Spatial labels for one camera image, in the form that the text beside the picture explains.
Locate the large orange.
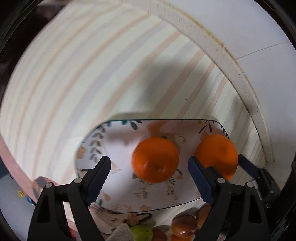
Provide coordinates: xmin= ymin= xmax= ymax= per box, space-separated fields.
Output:
xmin=194 ymin=134 xmax=238 ymax=181

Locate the light red apple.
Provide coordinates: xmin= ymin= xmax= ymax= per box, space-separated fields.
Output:
xmin=196 ymin=204 xmax=211 ymax=227

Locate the small green apple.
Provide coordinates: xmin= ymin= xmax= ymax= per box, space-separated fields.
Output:
xmin=130 ymin=225 xmax=154 ymax=241

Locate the dark red apple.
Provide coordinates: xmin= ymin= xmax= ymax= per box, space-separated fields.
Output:
xmin=171 ymin=214 xmax=198 ymax=238

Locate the small mandarin orange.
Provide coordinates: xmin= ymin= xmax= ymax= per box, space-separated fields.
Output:
xmin=131 ymin=137 xmax=180 ymax=183

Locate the striped cat table mat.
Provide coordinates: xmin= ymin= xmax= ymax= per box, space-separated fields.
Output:
xmin=1 ymin=1 xmax=273 ymax=195

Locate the blue kitchen cabinet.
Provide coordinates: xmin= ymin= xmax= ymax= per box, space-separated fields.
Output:
xmin=0 ymin=158 xmax=10 ymax=178

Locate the floral ceramic plate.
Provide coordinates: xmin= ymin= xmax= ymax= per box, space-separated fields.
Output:
xmin=74 ymin=119 xmax=230 ymax=214

